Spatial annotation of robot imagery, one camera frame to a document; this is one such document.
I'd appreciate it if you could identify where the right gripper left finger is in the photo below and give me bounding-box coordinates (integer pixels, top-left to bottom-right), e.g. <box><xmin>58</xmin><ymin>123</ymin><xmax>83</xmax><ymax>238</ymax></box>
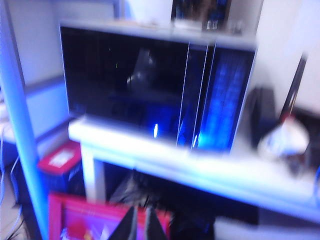
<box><xmin>116</xmin><ymin>206</ymin><xmax>138</xmax><ymax>240</ymax></box>

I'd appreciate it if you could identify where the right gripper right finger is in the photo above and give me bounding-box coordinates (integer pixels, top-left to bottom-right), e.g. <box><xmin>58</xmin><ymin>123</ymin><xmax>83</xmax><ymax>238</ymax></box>
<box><xmin>146</xmin><ymin>207</ymin><xmax>168</xmax><ymax>240</ymax></box>

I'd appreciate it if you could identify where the black glass microwave door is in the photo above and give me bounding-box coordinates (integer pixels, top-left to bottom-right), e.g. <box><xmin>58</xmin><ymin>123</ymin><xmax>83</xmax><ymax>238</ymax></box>
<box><xmin>60</xmin><ymin>26</ymin><xmax>216</xmax><ymax>151</ymax></box>

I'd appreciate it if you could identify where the pink box gold pattern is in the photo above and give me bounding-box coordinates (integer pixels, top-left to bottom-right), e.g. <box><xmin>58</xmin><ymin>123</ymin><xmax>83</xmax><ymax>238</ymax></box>
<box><xmin>48</xmin><ymin>191</ymin><xmax>174</xmax><ymax>240</ymax></box>

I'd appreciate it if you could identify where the red blue product box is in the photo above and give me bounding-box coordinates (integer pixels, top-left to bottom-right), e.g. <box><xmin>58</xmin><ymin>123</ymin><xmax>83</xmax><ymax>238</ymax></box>
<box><xmin>36</xmin><ymin>140</ymin><xmax>86</xmax><ymax>199</ymax></box>

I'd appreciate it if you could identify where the silver black microwave oven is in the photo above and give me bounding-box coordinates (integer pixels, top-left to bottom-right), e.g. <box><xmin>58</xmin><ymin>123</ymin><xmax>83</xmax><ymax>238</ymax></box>
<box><xmin>59</xmin><ymin>19</ymin><xmax>259</xmax><ymax>155</ymax></box>

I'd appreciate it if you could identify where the white table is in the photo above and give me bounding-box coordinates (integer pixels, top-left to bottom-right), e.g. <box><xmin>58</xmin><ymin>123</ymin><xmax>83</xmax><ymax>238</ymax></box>
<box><xmin>68</xmin><ymin>116</ymin><xmax>320</xmax><ymax>226</ymax></box>

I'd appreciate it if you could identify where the white foam sheet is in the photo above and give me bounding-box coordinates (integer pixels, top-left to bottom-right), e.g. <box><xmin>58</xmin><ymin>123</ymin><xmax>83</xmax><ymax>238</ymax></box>
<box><xmin>214</xmin><ymin>215</ymin><xmax>320</xmax><ymax>240</ymax></box>

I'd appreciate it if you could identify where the white blue paper cup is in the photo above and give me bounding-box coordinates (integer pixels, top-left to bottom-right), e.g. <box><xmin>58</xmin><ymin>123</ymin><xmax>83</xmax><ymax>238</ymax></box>
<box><xmin>258</xmin><ymin>116</ymin><xmax>311</xmax><ymax>161</ymax></box>

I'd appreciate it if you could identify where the large white paper sheet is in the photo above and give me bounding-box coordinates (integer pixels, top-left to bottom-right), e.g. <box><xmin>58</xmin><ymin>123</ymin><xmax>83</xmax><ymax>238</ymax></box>
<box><xmin>172</xmin><ymin>19</ymin><xmax>204</xmax><ymax>29</ymax></box>

